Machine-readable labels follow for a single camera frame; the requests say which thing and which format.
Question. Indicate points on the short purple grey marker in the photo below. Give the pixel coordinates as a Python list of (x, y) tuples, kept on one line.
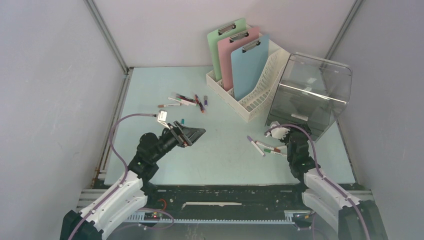
[(205, 98)]

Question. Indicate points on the clear grey drawer box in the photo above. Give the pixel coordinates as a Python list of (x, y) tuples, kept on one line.
[(311, 90)]

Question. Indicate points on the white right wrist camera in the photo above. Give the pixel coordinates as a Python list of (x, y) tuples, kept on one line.
[(278, 133)]

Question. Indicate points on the white marker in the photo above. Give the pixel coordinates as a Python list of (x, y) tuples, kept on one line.
[(178, 101)]

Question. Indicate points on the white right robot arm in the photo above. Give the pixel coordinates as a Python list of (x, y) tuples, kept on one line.
[(351, 217)]

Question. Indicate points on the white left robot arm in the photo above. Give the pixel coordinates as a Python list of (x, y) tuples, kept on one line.
[(130, 192)]

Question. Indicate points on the white file organizer rack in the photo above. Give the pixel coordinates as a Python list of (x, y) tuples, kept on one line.
[(262, 95)]

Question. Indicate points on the light green cap marker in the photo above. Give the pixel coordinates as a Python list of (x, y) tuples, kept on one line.
[(190, 103)]

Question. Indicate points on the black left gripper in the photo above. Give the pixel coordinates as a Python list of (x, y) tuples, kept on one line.
[(186, 136)]

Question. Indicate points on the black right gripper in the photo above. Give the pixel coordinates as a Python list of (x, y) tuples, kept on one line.
[(305, 127)]

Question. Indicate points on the purple cap marker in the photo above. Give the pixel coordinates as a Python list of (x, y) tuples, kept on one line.
[(256, 146)]

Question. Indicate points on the blue clipboard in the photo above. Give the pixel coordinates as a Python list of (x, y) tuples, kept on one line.
[(247, 64)]

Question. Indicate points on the purple gel pen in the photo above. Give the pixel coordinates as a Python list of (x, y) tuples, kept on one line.
[(198, 102)]

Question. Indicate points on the orange gel pen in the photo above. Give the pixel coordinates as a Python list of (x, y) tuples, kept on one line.
[(203, 109)]

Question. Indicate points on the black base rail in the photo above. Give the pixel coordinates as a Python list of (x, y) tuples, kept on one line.
[(228, 202)]

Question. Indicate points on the green clipboard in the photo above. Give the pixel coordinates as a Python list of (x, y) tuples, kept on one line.
[(222, 32)]

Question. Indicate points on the pink clipboard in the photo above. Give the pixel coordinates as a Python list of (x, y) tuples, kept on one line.
[(228, 45)]

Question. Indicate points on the dark red gel pen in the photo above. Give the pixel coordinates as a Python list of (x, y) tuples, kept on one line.
[(186, 98)]

